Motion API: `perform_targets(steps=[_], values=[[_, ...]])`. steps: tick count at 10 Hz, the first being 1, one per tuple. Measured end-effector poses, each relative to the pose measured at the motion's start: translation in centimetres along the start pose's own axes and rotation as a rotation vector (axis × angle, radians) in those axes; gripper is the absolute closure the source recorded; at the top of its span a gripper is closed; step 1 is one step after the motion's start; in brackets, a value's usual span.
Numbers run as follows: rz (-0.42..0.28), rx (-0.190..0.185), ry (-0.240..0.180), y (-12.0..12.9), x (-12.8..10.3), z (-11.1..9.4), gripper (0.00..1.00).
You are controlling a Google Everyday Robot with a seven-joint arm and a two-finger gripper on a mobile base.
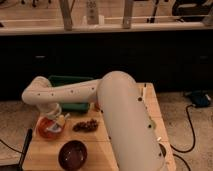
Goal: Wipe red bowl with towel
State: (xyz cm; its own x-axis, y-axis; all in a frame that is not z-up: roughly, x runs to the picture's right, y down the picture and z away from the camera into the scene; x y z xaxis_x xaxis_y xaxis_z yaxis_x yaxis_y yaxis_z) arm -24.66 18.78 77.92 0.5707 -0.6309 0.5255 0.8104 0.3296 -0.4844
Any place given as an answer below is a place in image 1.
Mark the red bowl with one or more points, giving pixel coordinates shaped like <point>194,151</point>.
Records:
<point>44,131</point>

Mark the green rectangular tray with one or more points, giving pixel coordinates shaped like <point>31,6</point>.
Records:
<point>57,80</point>

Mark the dark brown bowl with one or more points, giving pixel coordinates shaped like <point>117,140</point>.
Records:
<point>72,155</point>

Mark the wooden frame leg right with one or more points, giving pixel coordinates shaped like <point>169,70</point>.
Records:
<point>127,15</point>

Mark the black bar at table edge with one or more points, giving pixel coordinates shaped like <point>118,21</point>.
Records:
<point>27,141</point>

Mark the white remote control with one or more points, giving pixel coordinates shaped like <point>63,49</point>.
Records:
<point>92,12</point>

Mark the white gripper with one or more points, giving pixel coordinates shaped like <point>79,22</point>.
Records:
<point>54,111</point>

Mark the black white spoon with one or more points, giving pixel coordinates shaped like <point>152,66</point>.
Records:
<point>144,91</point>

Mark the small metal pot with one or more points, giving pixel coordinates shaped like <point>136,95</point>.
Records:
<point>163,149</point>

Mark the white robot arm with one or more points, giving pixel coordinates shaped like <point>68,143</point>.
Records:
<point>126,118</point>

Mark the dark blue power adapter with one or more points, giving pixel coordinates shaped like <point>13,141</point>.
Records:
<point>199,99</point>

